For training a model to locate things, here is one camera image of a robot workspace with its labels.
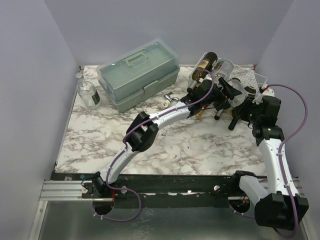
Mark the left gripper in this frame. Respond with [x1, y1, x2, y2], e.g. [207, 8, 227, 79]
[200, 77, 239, 110]

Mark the round clear bottle dark label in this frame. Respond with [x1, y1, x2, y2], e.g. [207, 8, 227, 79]
[75, 72, 101, 109]

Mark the clear bottle white label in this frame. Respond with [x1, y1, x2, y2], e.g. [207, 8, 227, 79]
[227, 77, 248, 108]

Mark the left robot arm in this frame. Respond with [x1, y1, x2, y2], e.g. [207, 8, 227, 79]
[92, 77, 243, 198]

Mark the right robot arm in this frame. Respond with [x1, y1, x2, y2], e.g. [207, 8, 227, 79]
[230, 95, 309, 231]

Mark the green bottle black neck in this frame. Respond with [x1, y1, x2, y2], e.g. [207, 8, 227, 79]
[228, 86, 257, 131]

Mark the red wine bottle gold foil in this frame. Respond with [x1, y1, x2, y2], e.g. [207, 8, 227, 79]
[195, 107, 206, 120]

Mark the clear bottle silver cap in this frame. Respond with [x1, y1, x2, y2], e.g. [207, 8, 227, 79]
[212, 58, 234, 81]

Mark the dark green bottle top left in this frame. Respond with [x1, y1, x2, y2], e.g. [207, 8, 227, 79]
[187, 52, 218, 93]

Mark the chrome white bottle stopper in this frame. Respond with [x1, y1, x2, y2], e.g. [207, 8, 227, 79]
[159, 92, 180, 110]

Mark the green plastic toolbox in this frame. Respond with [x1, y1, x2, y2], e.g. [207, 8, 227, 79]
[96, 39, 180, 113]

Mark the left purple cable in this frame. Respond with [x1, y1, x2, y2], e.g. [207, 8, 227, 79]
[93, 69, 216, 223]

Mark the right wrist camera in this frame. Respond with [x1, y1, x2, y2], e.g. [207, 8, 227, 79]
[252, 86, 275, 105]

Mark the white wire wine rack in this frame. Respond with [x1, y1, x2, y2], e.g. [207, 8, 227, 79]
[188, 52, 267, 95]

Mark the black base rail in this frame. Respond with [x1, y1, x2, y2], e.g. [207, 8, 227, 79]
[41, 173, 250, 214]

